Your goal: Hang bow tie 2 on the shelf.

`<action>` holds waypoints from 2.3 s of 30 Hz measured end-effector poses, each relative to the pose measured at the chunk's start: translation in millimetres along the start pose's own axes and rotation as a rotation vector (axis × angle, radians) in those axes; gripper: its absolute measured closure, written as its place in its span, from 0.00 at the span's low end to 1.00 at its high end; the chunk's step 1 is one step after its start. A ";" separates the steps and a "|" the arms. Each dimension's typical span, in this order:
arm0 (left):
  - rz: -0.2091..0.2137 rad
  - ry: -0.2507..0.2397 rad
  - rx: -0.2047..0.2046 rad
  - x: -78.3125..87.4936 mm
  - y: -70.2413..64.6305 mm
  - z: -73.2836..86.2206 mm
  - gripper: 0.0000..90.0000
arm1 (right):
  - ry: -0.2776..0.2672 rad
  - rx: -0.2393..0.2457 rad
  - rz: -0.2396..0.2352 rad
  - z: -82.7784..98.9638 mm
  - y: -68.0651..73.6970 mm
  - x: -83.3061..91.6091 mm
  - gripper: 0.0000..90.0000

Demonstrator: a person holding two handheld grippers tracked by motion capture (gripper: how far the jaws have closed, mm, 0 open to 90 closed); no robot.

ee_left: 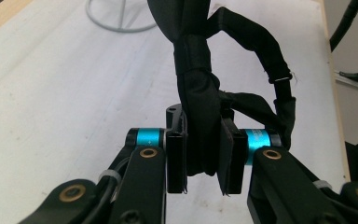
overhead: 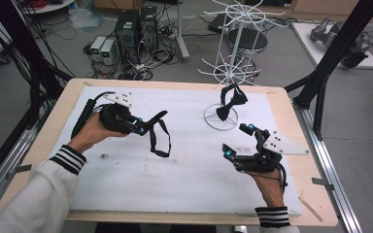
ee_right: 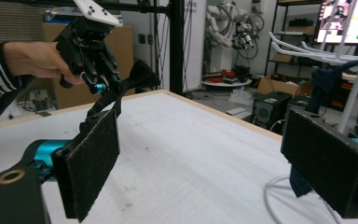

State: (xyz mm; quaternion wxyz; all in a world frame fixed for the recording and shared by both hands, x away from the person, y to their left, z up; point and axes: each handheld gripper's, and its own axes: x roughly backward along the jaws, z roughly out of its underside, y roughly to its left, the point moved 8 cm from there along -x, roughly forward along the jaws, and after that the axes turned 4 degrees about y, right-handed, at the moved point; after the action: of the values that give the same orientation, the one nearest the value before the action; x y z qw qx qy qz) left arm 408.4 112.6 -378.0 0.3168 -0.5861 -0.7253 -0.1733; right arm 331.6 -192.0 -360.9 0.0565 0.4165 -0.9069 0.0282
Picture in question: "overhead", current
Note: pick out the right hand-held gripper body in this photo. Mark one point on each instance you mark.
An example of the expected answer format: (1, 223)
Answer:
(272, 149)

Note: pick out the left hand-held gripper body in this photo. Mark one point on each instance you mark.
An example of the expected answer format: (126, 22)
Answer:
(115, 118)

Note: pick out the black bow tie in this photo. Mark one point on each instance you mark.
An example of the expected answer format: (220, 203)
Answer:
(230, 103)
(158, 136)

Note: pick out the person's left hand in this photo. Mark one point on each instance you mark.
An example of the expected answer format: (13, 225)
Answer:
(89, 134)

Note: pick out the person's right hand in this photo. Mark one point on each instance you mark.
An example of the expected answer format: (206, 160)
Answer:
(270, 189)

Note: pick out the wooden table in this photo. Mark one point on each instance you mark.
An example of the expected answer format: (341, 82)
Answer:
(307, 181)

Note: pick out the white foam mat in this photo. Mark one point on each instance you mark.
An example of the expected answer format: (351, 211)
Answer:
(187, 181)

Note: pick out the white power supply box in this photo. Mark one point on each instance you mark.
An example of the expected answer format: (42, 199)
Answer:
(97, 47)
(108, 51)

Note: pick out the thin wooden stick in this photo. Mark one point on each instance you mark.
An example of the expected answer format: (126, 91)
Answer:
(311, 209)

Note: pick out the black computer tower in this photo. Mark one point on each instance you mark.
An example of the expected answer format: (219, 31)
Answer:
(149, 27)
(127, 34)

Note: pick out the black round stool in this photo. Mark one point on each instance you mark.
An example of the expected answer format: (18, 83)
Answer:
(247, 40)

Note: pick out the grey table leg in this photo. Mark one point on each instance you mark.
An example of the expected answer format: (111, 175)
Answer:
(181, 35)

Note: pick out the clear plastic bag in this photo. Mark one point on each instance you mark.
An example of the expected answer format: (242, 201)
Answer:
(84, 17)

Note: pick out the white floor board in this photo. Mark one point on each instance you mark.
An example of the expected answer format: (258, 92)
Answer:
(304, 35)

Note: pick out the round white table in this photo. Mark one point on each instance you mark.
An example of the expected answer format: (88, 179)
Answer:
(50, 6)

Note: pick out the grey metal bracket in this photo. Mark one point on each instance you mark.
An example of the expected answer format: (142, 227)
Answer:
(322, 183)
(21, 169)

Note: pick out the aluminium rail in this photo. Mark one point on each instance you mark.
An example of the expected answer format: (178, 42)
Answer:
(9, 158)
(330, 174)

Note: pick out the black frame strut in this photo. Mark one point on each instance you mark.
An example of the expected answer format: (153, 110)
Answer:
(336, 48)
(19, 39)

